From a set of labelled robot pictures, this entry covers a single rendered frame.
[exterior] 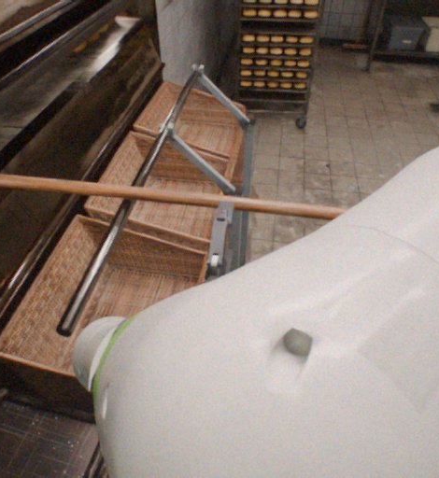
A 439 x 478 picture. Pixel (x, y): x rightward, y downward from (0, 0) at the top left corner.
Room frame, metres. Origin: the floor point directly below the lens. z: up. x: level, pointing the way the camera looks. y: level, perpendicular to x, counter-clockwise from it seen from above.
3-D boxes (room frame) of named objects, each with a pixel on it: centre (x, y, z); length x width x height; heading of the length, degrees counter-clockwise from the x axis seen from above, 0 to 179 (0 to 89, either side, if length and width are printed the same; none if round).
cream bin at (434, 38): (4.84, -2.58, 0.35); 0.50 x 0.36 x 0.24; 172
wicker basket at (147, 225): (1.31, 0.22, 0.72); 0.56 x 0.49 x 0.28; 172
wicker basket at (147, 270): (0.72, 0.31, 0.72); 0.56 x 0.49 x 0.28; 171
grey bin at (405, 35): (4.90, -2.16, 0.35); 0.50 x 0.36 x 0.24; 171
